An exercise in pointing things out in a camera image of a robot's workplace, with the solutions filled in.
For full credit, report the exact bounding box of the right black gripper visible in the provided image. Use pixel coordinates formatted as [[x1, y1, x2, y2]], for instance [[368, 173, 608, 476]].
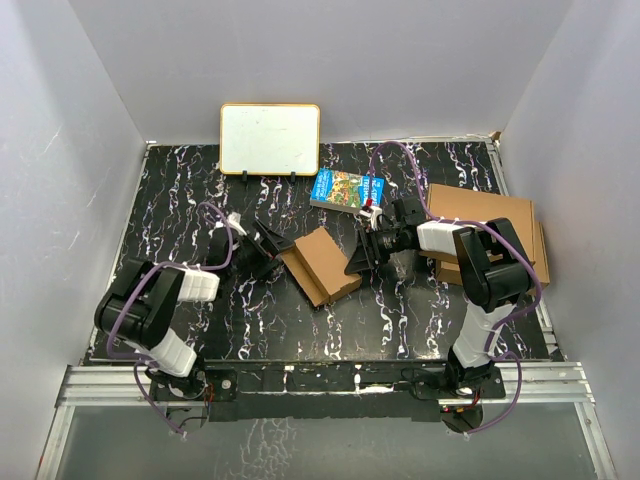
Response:
[[345, 225, 406, 274]]

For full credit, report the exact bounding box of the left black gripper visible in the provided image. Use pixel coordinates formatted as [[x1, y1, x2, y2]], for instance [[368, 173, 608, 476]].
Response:
[[228, 221, 295, 278]]

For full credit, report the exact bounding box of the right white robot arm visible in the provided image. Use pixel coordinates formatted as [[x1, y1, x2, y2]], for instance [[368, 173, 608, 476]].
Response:
[[344, 197, 539, 397]]

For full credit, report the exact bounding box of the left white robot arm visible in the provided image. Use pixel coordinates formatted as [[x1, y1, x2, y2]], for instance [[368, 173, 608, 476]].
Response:
[[94, 220, 294, 399]]

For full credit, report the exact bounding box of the blue illustrated book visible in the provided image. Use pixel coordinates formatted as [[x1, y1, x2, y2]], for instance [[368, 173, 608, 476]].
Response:
[[309, 168, 385, 214]]

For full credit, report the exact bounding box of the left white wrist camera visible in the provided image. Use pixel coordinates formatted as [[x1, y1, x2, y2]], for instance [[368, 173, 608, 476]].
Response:
[[211, 212, 247, 242]]

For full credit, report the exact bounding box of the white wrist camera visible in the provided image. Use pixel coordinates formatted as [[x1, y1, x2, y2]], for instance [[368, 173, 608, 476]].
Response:
[[211, 212, 247, 242], [357, 199, 384, 231]]

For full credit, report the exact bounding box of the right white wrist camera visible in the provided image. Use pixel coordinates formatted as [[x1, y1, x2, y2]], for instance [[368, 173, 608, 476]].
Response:
[[357, 199, 384, 231]]

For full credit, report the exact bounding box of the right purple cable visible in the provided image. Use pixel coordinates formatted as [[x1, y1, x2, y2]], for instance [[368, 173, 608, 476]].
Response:
[[368, 140, 545, 434]]

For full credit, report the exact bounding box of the white board with wooden frame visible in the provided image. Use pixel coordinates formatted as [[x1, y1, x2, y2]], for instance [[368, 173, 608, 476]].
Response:
[[219, 103, 321, 177]]

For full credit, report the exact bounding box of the aluminium frame rail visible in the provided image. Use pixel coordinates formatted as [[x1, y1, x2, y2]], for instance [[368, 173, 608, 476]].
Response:
[[36, 361, 617, 479]]

